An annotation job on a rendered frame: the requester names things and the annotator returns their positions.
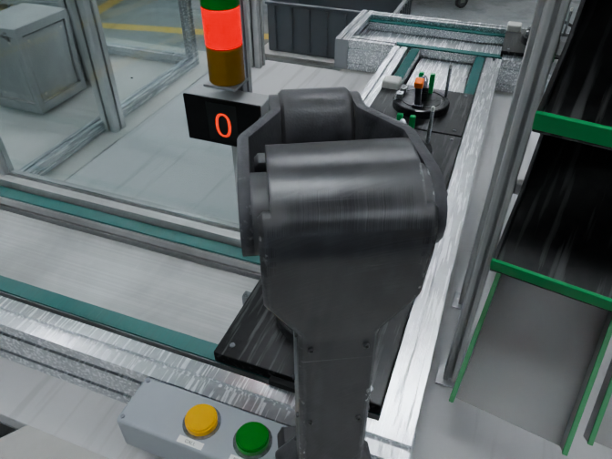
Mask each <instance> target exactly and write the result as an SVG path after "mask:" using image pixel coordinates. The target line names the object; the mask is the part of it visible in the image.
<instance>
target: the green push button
mask: <svg viewBox="0 0 612 459"><path fill-rule="evenodd" d="M269 440H270V438H269V432H268V430H267V428H266V427H265V426H264V425H263V424H262V423H258V422H248V423H245V424H243V425H242V426H241V427H240V428H239V430H238V431H237V433H236V445H237V447H238V449H239V451H240V452H241V453H243V454H245V455H247V456H254V455H258V454H261V453H262V452H264V451H265V449H266V448H267V446H268V444H269Z"/></svg>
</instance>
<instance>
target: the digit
mask: <svg viewBox="0 0 612 459"><path fill-rule="evenodd" d="M205 102H206V109H207V116H208V123H209V136H210V139H215V140H219V141H224V142H229V143H233V144H237V138H238V136H239V132H238V122H237V112H236V107H233V106H228V105H222V104H217V103H211V102H207V101H205Z"/></svg>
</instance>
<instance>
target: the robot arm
mask: <svg viewBox="0 0 612 459"><path fill-rule="evenodd" d="M237 189H238V207H239V221H240V241H241V249H242V255H243V257H244V256H260V272H261V284H262V295H263V304H264V306H265V307H266V308H267V309H268V310H269V311H271V312H272V313H273V314H274V315H275V316H277V317H278V318H279V319H280V320H281V321H283V322H284V323H285V324H286V325H288V326H289V327H290V328H291V329H292V330H293V347H294V374H293V375H292V380H294V385H295V423H296V426H287V427H281V429H280V431H279V432H278V434H277V439H278V450H277V451H276V452H275V459H372V458H371V453H370V449H369V445H368V442H367V441H365V440H364V437H365V430H366V424H367V416H368V411H370V405H369V401H370V395H371V388H372V374H373V366H374V360H375V353H376V345H377V338H378V332H379V330H380V329H381V327H382V326H383V325H384V324H385V323H386V322H387V321H389V320H390V319H391V318H392V317H393V316H394V315H395V314H397V313H398V312H399V311H400V310H402V309H403V308H404V307H405V306H406V305H408V304H409V303H410V302H411V301H413V300H414V299H415V298H416V297H417V296H418V295H419V294H420V292H421V290H422V288H423V283H424V280H425V277H426V274H427V271H428V268H429V265H430V262H431V259H432V256H433V254H434V247H435V243H437V242H439V241H440V240H441V239H442V237H443V236H444V232H445V228H446V223H447V213H448V205H447V197H448V192H447V191H446V187H445V183H444V176H443V174H442V171H441V170H440V168H439V166H438V164H437V163H436V161H435V160H434V158H433V156H432V155H431V153H430V152H429V150H428V148H427V147H426V145H425V144H424V143H423V141H422V140H421V138H420V137H419V135H418V133H417V132H416V130H415V129H414V128H412V127H411V126H409V125H407V124H404V123H403V122H401V121H399V120H397V119H395V118H393V117H389V116H387V115H385V114H384V113H382V112H380V111H377V110H375V109H373V108H371V107H368V106H366V105H365V103H364V101H363V99H362V97H361V95H360V93H359V92H358V91H349V90H348V89H347V88H346V87H317V88H297V89H282V90H281V91H280V92H279V93H278V95H269V112H268V113H266V114H265V115H264V116H262V117H260V118H259V120H257V121H256V122H255V123H254V124H252V125H251V126H250V127H248V128H247V129H246V130H245V131H243V132H242V133H241V134H240V135H239V136H238V138H237Z"/></svg>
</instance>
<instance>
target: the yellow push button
mask: <svg viewBox="0 0 612 459"><path fill-rule="evenodd" d="M217 424H218V415H217V412H216V410H215V408H214V407H212V406H211V405H209V404H205V403H202V404H198V405H195V406H193V407H192V408H191V409H189V411H188V412H187V414H186V416H185V425H186V428H187V430H188V432H189V433H190V434H192V435H194V436H205V435H207V434H210V433H211V432H212V431H213V430H214V429H215V428H216V426H217Z"/></svg>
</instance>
